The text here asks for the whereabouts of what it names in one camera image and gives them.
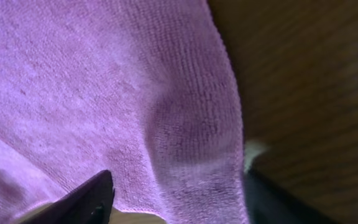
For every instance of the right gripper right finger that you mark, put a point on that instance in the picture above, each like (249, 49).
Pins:
(267, 203)

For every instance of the purple microfiber cloth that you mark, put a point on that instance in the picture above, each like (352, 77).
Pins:
(143, 89)

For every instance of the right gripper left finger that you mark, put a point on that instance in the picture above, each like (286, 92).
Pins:
(90, 203)

